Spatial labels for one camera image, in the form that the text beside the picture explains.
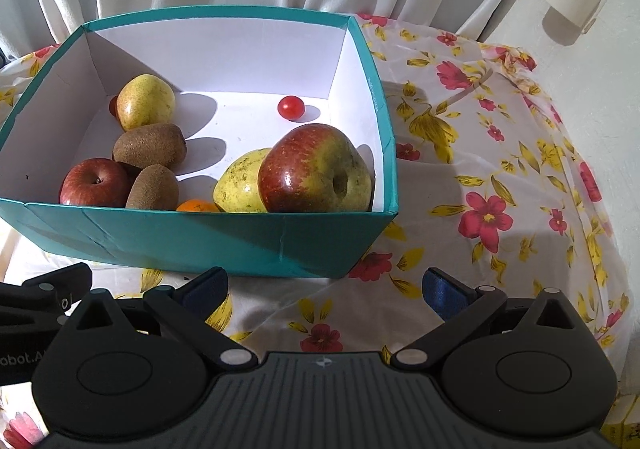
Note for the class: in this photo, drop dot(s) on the yellow pear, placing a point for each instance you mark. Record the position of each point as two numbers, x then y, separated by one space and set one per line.
145 101
237 184

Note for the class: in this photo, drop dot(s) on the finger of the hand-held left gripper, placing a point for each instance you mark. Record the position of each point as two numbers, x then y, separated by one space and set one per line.
35 299

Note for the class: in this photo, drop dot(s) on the large red-yellow apple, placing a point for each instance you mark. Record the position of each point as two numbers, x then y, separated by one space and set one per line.
315 169

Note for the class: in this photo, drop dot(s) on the small red apple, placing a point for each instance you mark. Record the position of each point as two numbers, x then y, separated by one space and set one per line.
95 181

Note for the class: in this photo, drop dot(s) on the teal cardboard box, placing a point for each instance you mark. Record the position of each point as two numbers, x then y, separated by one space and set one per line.
200 241

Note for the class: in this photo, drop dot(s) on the orange mandarin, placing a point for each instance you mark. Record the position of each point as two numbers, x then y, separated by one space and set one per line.
197 205

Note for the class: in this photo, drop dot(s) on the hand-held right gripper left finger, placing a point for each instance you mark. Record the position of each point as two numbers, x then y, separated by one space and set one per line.
207 286

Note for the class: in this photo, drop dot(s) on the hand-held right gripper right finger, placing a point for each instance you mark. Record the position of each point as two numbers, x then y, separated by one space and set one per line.
442 291

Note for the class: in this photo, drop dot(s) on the floral plastic tablecloth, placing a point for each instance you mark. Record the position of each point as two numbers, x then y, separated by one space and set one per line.
475 179

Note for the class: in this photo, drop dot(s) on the brown kiwi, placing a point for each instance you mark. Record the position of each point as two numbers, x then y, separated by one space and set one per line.
152 186
150 146

